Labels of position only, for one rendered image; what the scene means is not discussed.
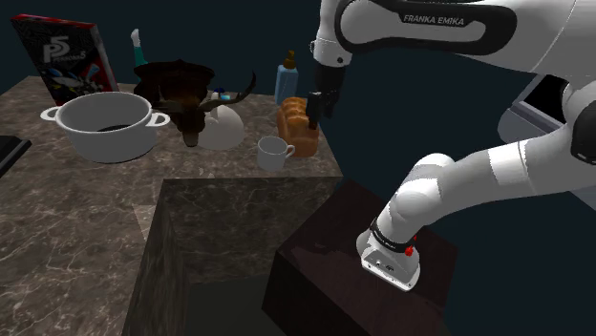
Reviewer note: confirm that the black flat object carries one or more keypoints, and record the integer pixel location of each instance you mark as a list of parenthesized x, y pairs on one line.
[(10, 151)]

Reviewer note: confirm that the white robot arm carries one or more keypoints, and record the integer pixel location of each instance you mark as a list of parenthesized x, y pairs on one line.
[(470, 163)]

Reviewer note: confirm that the red and black game case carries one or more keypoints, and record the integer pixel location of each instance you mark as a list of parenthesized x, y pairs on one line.
[(65, 58)]

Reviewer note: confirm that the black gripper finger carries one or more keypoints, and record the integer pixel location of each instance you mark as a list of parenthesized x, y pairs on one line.
[(313, 111)]

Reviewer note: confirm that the white dome-shaped object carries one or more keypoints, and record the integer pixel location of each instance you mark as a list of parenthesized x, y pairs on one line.
[(226, 130)]

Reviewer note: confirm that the blue bottle with brown cap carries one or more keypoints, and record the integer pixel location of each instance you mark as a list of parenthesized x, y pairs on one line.
[(286, 84)]

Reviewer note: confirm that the dark robot stand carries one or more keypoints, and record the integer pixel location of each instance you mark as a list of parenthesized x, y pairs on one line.
[(335, 279)]

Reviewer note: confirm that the teal bottle with white top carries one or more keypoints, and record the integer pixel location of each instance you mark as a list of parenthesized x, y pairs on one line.
[(138, 51)]

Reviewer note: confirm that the orange bread loaf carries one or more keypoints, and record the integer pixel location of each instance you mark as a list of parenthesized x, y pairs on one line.
[(293, 128)]

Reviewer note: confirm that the white mug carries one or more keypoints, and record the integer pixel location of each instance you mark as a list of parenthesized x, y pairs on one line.
[(272, 153)]

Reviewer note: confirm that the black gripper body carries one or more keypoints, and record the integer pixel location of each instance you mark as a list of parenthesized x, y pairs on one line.
[(328, 84)]

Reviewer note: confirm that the dark brown antlered animal figure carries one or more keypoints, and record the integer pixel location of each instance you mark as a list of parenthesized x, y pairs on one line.
[(179, 97)]

